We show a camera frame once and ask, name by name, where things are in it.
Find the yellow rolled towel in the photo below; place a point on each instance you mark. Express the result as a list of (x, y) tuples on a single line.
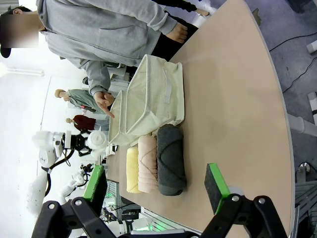
[(132, 171)]

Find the white robot base green light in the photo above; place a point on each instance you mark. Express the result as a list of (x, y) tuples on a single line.
[(133, 225)]

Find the person's left hand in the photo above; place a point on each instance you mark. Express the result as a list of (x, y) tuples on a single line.
[(178, 32)]

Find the short white post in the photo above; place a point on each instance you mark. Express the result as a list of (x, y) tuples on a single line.
[(312, 46)]

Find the mannequin in grey-green clothes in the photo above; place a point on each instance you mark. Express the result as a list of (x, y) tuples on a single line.
[(79, 99)]

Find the person's left forearm grey sleeve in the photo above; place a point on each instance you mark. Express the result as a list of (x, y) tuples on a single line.
[(158, 17)]

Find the bystander bare hand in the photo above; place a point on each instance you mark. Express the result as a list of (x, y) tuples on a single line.
[(203, 13)]

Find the pink rolled towel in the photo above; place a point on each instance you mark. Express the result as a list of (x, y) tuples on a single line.
[(147, 166)]

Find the small white background robot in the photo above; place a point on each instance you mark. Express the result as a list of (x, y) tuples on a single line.
[(74, 183)]

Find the dark grey towel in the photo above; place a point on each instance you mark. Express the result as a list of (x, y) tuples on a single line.
[(171, 161)]

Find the right gripper black finger with green pad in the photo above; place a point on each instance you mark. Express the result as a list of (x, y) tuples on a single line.
[(214, 188)]

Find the white table leg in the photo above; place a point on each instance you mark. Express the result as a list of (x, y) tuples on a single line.
[(302, 124)]

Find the person's right hand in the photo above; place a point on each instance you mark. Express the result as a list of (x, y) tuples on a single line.
[(101, 99)]

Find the grey metal frame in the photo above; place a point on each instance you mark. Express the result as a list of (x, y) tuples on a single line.
[(307, 196)]

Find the person's grey hoodie torso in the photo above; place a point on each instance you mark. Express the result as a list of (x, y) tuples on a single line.
[(86, 29)]

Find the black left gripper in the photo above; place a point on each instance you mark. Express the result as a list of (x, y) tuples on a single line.
[(79, 145)]

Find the tall white post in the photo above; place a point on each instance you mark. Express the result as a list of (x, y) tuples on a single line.
[(313, 104)]

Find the person's head with black cap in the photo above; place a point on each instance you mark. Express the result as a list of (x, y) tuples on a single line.
[(6, 52)]

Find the bystander black sleeve forearm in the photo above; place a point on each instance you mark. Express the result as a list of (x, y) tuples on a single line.
[(178, 5)]

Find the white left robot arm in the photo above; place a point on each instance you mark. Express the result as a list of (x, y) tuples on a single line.
[(44, 148)]

